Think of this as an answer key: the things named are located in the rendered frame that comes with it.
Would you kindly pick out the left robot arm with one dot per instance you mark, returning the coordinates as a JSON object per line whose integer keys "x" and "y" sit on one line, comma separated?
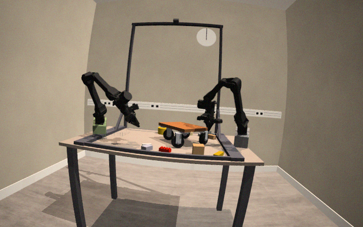
{"x": 235, "y": 86}

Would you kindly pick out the small orange-brown wooden block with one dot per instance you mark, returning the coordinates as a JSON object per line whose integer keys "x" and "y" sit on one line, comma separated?
{"x": 210, "y": 136}

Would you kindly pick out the wooden dolly with black caster wheels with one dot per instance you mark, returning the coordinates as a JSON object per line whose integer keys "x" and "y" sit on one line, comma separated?
{"x": 184, "y": 129}

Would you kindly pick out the tan cardboard box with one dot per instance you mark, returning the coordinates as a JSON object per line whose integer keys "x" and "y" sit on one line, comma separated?
{"x": 198, "y": 149}

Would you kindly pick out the yellow cylinder with centre hole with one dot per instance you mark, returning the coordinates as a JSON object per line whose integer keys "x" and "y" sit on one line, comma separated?
{"x": 161, "y": 130}

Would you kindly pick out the grey metal gantry frame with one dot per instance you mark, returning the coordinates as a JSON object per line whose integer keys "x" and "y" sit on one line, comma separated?
{"x": 217, "y": 126}

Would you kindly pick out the yellow rectangular block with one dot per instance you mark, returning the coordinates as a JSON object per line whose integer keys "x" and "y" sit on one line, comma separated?
{"x": 219, "y": 153}

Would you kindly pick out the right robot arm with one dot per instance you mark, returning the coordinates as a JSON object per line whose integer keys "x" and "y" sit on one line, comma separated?
{"x": 112, "y": 94}

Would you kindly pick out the red toy building brick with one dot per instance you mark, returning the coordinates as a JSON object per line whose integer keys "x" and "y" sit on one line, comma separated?
{"x": 165, "y": 149}

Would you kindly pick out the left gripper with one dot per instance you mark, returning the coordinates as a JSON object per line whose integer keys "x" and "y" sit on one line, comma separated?
{"x": 212, "y": 120}

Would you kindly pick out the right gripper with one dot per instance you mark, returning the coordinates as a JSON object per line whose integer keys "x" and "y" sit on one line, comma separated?
{"x": 130, "y": 117}

